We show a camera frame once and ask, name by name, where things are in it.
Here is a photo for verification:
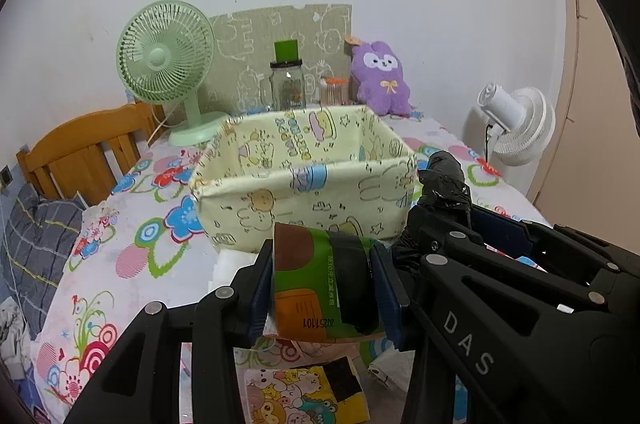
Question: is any yellow cartoon tissue pack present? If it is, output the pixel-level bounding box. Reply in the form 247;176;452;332
244;357;370;423

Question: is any green orange tissue pack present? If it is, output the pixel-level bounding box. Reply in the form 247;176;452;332
271;223;384;344

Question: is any white tissue stack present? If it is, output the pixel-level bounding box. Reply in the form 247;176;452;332
208;249;257;293

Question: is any floral tablecloth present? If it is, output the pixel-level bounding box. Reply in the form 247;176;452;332
32;111;548;423

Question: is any grey plaid bedding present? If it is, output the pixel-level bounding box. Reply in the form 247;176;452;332
0;182;87;395

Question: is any white desk fan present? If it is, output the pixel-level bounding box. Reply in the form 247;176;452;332
477;82;555;167

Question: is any cream cartoon fabric storage box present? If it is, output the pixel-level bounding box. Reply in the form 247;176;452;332
189;105;416;253

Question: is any wooden chair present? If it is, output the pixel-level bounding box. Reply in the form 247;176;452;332
16;101;165;205

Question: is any purple plush bunny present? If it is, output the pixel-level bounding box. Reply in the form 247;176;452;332
350;41;411;116

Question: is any toothpick jar orange lid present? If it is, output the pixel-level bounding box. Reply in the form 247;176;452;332
320;77;349;107

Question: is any glass mason jar mug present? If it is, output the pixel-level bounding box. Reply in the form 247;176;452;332
260;60;306;111

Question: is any green desk fan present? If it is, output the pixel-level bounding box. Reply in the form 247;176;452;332
116;0;228;147

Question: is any green cup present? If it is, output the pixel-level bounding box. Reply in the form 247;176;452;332
274;39;299;63

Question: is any beige cartoon cardboard panel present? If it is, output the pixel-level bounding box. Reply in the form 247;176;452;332
198;3;352;114

